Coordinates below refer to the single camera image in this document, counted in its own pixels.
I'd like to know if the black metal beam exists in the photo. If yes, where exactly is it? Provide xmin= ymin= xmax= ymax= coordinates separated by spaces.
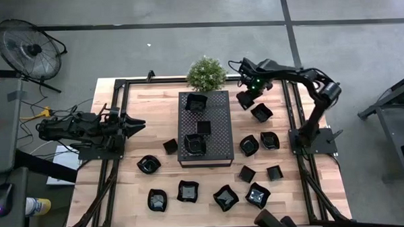
xmin=13 ymin=147 xmax=79 ymax=185

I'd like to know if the white spray can yellow cap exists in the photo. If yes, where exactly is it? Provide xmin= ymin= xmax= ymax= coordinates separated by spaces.
xmin=24 ymin=195 xmax=53 ymax=218

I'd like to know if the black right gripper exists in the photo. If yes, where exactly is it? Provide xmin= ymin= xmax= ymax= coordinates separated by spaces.
xmin=236 ymin=56 xmax=275 ymax=97

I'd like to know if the grey side desk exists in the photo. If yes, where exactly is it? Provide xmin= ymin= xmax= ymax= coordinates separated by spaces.
xmin=0 ymin=166 xmax=31 ymax=227
xmin=0 ymin=77 xmax=26 ymax=176

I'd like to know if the white box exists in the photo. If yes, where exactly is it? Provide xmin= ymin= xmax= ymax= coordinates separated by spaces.
xmin=44 ymin=144 xmax=85 ymax=187

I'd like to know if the small black square plate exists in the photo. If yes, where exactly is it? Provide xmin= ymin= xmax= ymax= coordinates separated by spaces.
xmin=195 ymin=119 xmax=213 ymax=137
xmin=236 ymin=90 xmax=257 ymax=112
xmin=238 ymin=164 xmax=258 ymax=185
xmin=162 ymin=137 xmax=179 ymax=156
xmin=266 ymin=164 xmax=285 ymax=182

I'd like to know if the black perforated metal riser shelf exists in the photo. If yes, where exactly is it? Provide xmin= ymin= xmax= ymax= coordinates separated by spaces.
xmin=174 ymin=89 xmax=236 ymax=169

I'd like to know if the glossy black rounded square plate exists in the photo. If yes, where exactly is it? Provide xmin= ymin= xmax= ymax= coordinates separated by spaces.
xmin=147 ymin=187 xmax=168 ymax=213

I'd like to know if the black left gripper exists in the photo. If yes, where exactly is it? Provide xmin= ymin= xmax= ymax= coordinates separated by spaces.
xmin=106 ymin=106 xmax=147 ymax=148

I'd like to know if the black deep wavy square plate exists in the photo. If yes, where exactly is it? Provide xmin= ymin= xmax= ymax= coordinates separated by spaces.
xmin=250 ymin=102 xmax=274 ymax=123
xmin=184 ymin=92 xmax=209 ymax=113

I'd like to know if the grey metal equipment stand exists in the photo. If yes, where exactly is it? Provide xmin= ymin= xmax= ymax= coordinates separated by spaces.
xmin=356 ymin=71 xmax=404 ymax=183

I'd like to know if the potted green artificial plant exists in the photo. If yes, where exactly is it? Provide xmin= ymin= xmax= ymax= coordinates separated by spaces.
xmin=185 ymin=54 xmax=229 ymax=94

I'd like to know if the black floor fan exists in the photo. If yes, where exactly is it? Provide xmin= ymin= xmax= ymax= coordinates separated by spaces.
xmin=0 ymin=16 xmax=69 ymax=96

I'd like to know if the black rounded pointed-corner plate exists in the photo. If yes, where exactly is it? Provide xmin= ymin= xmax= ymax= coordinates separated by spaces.
xmin=259 ymin=131 xmax=281 ymax=151
xmin=238 ymin=134 xmax=260 ymax=158
xmin=136 ymin=154 xmax=162 ymax=175
xmin=183 ymin=132 xmax=207 ymax=157

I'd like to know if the black metal table frame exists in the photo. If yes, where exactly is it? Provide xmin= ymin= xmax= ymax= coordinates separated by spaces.
xmin=61 ymin=69 xmax=354 ymax=227

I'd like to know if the black computer mouse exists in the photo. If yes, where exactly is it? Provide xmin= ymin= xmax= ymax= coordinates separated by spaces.
xmin=0 ymin=182 xmax=15 ymax=218

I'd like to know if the glossy black wavy square plate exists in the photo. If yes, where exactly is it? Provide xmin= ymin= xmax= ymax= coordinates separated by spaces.
xmin=212 ymin=183 xmax=240 ymax=213
xmin=175 ymin=179 xmax=201 ymax=204
xmin=244 ymin=181 xmax=272 ymax=210

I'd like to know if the yellow power plug cable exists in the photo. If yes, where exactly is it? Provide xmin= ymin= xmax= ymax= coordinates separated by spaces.
xmin=19 ymin=105 xmax=53 ymax=122

